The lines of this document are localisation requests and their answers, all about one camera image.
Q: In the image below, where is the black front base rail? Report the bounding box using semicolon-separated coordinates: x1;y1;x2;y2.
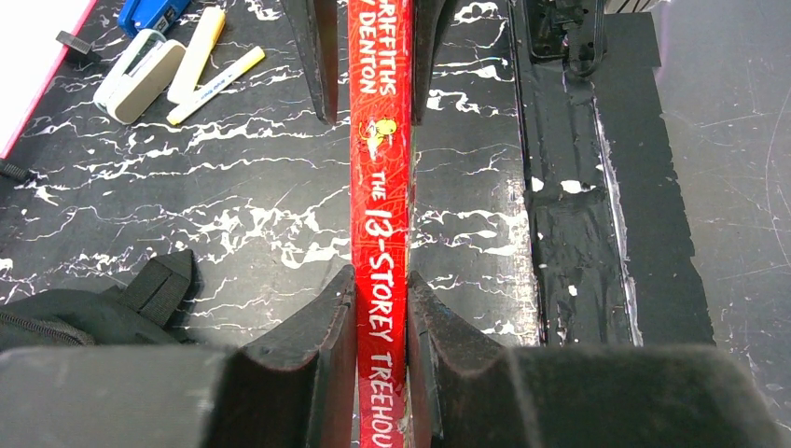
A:
508;1;714;346

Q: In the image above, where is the black backpack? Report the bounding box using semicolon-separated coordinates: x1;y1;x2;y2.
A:
1;249;198;352

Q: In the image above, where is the white yellow marker pen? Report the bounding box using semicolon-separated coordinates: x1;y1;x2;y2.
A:
166;46;265;126

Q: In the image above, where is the red treehouse book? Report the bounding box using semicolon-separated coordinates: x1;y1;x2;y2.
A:
348;0;412;447

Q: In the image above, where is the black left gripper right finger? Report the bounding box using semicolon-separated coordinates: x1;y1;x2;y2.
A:
407;273;782;447

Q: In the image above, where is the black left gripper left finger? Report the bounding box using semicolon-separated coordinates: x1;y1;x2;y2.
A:
1;266;356;447

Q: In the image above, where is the orange highlighter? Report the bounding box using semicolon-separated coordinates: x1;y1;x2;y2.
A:
166;7;226;105

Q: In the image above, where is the pink framed whiteboard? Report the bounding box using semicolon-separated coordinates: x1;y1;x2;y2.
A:
1;0;94;158

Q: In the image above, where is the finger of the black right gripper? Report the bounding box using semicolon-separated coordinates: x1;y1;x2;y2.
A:
281;0;339;125
411;0;457;126

